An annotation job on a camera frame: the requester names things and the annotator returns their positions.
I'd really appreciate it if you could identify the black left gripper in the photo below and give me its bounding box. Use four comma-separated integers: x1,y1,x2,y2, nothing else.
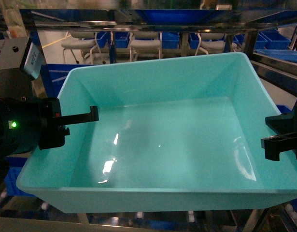
0,98,99,155

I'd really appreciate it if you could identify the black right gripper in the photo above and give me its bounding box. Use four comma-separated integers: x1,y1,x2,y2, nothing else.
261,102,297,161

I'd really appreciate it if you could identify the teal plastic bin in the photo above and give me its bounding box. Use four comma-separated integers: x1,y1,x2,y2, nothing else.
16,52,297,213

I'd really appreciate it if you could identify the grey office chair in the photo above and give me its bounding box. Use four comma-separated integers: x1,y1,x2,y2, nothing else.
61,31,107,65

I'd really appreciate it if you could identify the grey chair centre background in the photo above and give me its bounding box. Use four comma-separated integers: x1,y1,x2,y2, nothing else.
128,31,162,62

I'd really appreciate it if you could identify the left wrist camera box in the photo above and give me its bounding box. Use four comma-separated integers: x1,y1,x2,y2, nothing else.
18,37,43,80

